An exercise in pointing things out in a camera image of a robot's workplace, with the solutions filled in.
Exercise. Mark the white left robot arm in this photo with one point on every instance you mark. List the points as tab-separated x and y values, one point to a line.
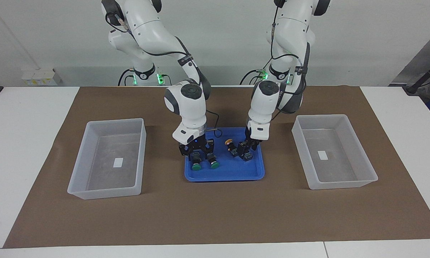
293	32

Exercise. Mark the translucent white plastic box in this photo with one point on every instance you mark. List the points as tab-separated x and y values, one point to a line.
103	179
336	172

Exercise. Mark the black stand pole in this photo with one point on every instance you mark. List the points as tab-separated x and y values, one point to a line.
423	77

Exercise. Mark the brown paper table mat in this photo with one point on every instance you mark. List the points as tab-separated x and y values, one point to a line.
214	215

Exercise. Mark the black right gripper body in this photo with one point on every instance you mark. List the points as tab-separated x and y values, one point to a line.
197	145

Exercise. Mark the small white label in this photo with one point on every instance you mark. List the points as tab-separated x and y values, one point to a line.
118	162
322	155

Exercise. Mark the white power strip box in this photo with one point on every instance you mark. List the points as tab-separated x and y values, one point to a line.
41	77

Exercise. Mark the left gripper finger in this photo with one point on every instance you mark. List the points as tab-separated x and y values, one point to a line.
241	153
255	150

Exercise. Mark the yellow push button switch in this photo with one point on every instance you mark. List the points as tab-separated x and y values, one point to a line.
231	147
248	155

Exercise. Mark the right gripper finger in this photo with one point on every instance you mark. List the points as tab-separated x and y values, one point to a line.
188	155
203	154

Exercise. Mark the green push button switch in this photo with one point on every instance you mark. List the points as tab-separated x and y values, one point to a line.
196	164
213	163

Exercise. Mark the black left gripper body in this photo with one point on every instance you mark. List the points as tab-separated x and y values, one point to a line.
250	144

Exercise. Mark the blue plastic tray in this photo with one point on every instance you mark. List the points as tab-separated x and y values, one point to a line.
229	172

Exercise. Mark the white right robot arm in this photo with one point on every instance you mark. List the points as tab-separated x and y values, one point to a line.
154	32

